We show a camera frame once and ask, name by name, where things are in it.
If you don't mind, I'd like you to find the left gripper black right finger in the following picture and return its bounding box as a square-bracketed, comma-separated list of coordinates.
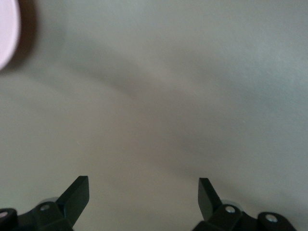
[192, 178, 297, 231]

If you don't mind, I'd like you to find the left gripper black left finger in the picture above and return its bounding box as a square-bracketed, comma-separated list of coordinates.
[0, 176, 90, 231]

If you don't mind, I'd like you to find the pink round plate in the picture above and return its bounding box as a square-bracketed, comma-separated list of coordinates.
[0, 0, 20, 71]

